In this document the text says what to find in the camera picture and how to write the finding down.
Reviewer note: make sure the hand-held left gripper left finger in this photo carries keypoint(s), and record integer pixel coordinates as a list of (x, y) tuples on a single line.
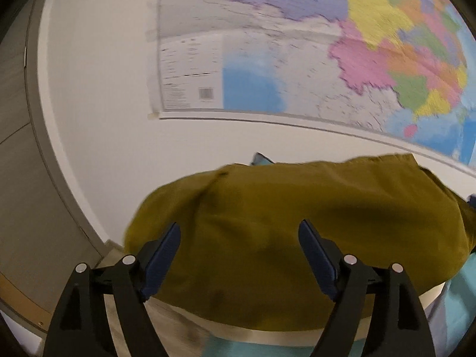
[(160, 260)]

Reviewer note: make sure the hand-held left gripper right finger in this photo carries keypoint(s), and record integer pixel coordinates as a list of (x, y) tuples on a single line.
[(318, 260)]

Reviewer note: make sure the olive green garment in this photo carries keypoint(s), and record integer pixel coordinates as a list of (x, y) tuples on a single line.
[(260, 212)]

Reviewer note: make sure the masking tape piece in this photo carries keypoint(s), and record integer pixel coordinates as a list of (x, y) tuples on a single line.
[(154, 115)]

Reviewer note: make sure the teal grey patterned bedsheet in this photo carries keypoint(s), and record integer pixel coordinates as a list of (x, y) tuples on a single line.
[(457, 305)]

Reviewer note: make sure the grey door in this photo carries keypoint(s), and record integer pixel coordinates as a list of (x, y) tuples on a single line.
[(22, 193)]

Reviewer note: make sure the colourful wall map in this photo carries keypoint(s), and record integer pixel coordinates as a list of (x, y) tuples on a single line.
[(297, 63)]

